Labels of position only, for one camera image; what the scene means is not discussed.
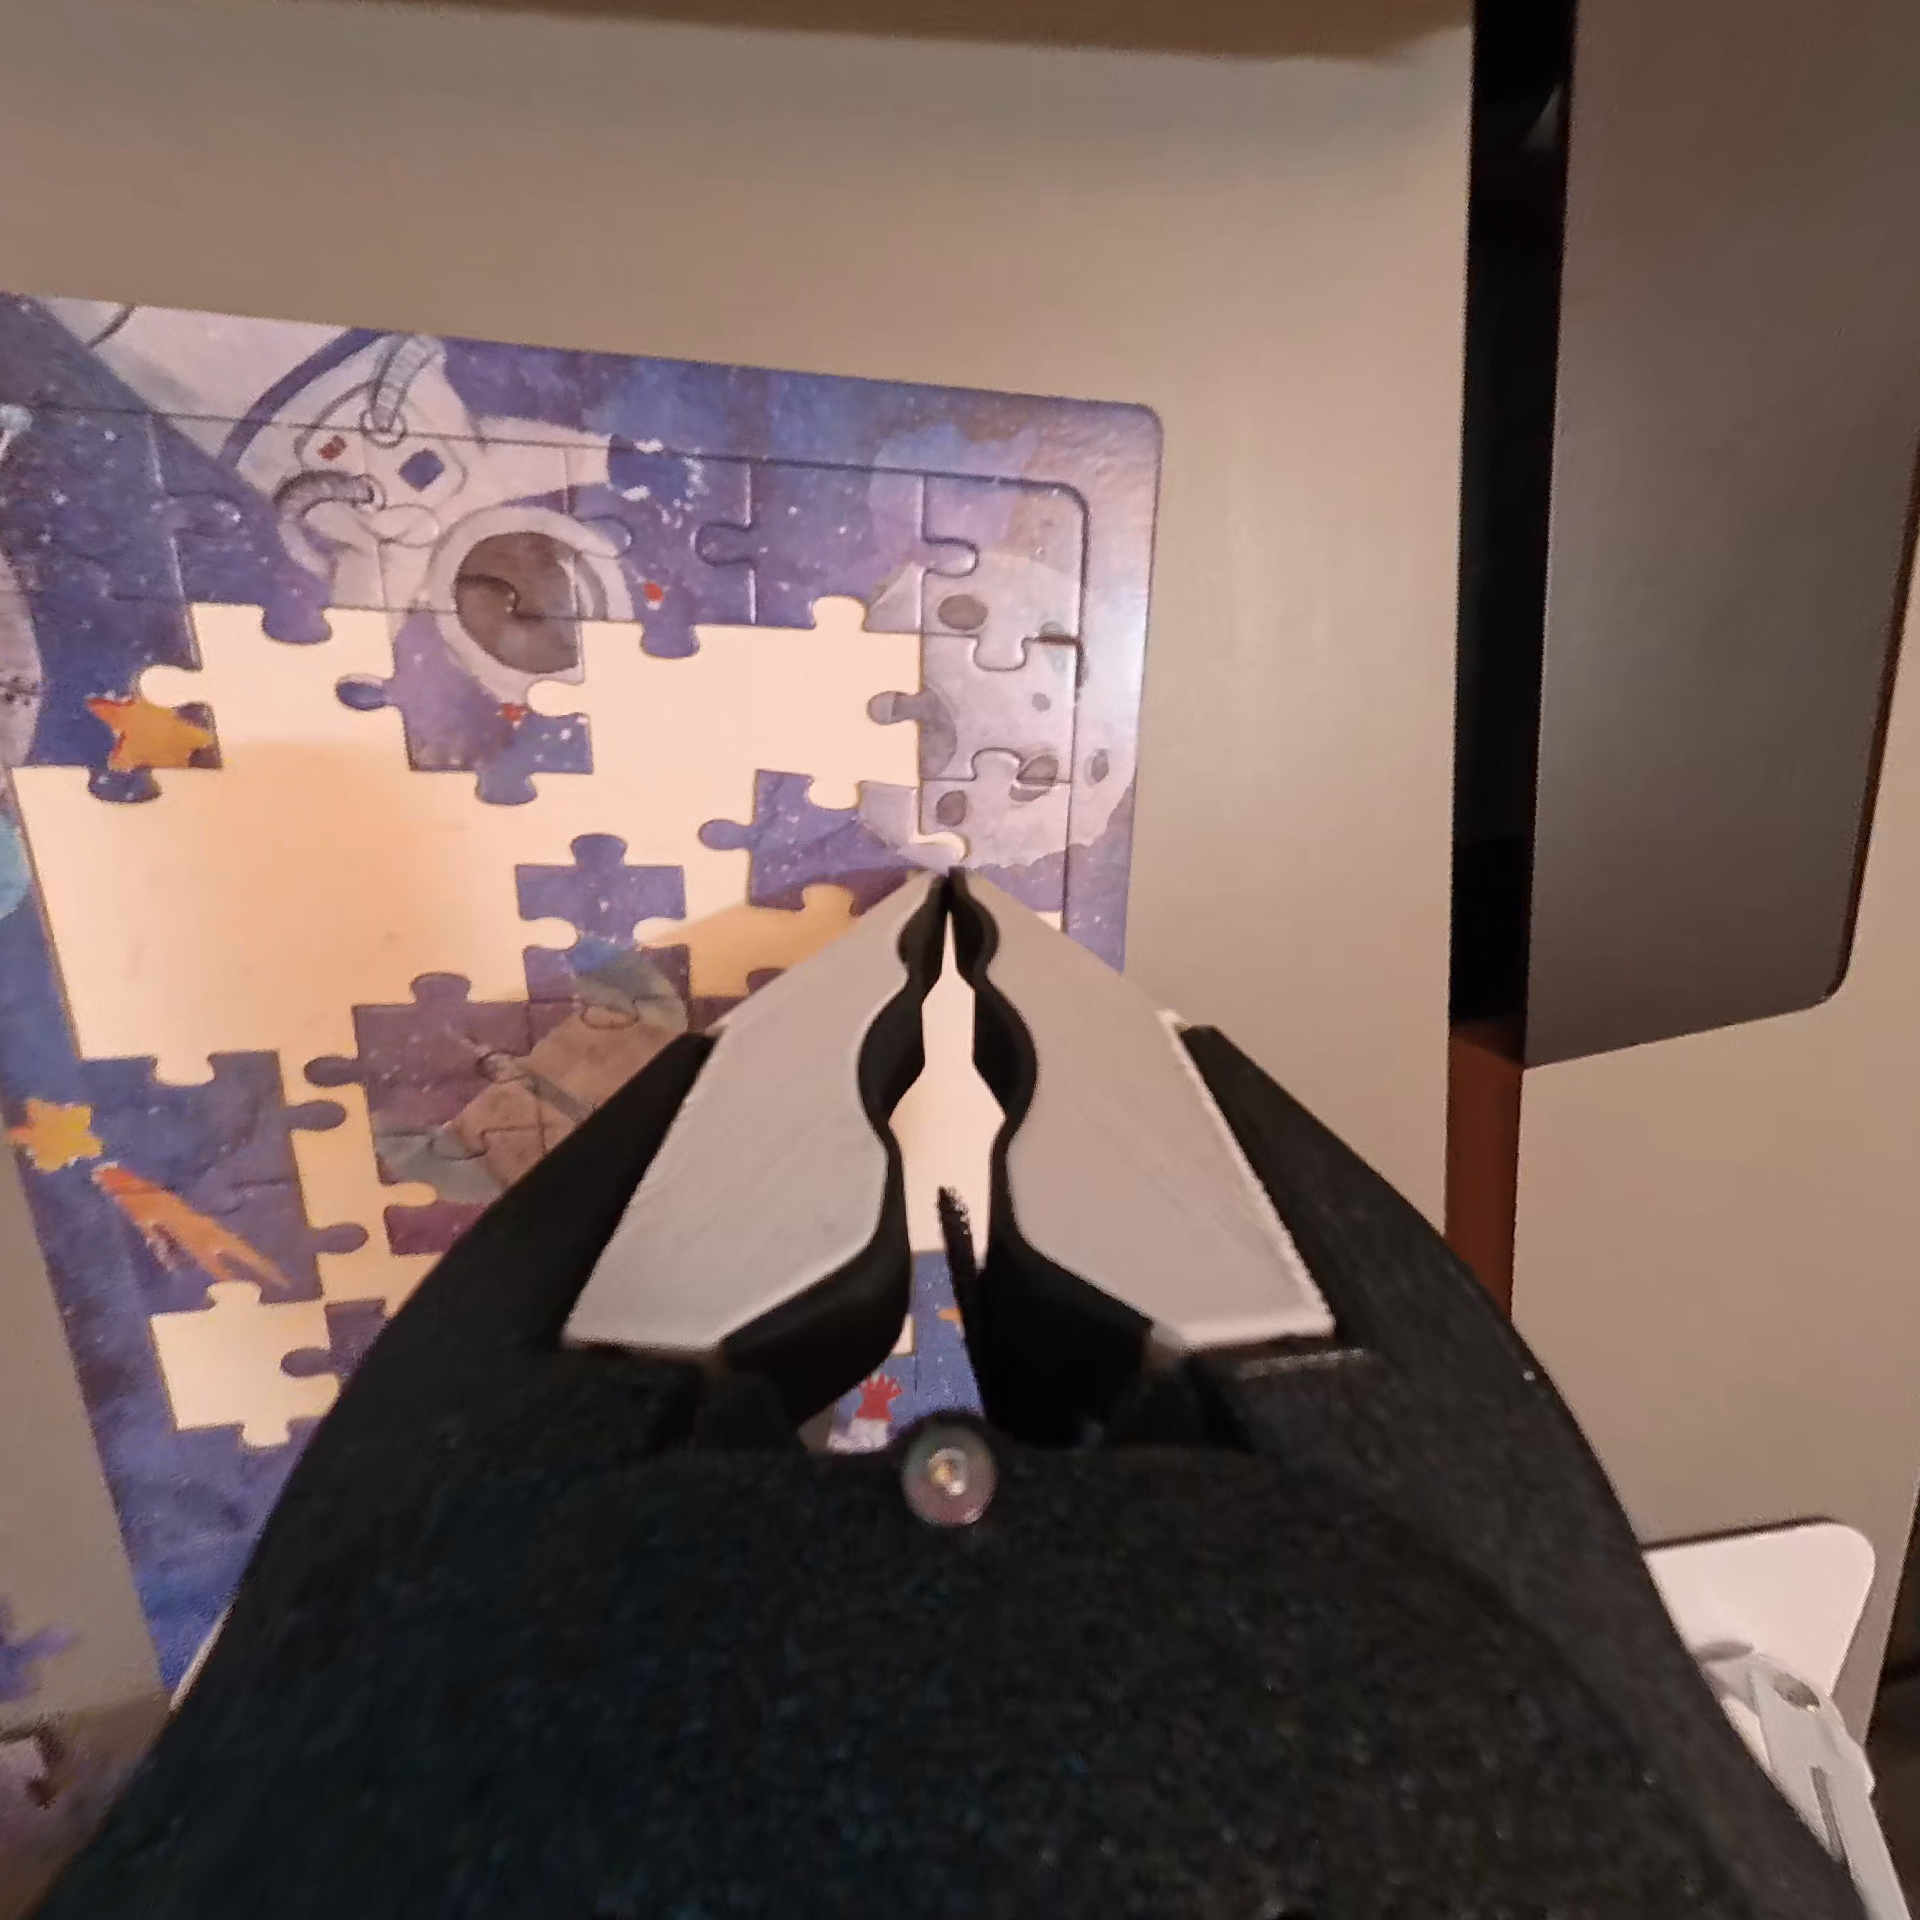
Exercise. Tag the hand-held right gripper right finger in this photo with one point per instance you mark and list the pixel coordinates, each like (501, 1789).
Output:
(1155, 1185)

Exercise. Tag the blue jigsaw puzzle piece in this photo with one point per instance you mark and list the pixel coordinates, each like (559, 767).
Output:
(819, 840)

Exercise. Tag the space puzzle board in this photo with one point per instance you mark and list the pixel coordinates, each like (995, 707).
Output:
(90, 449)

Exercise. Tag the puzzle pieces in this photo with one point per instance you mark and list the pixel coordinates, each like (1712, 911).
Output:
(30, 1665)

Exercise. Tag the wooden frame stand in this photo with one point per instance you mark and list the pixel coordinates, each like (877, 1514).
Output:
(1793, 1702)

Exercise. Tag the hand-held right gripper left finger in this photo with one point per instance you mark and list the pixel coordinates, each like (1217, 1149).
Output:
(735, 1185)

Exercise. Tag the grey desk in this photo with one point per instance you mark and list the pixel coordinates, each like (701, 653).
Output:
(1290, 449)

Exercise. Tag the dark grey flat panel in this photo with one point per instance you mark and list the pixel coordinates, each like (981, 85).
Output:
(1695, 525)

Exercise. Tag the white flat board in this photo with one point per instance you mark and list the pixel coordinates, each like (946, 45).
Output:
(1755, 1589)

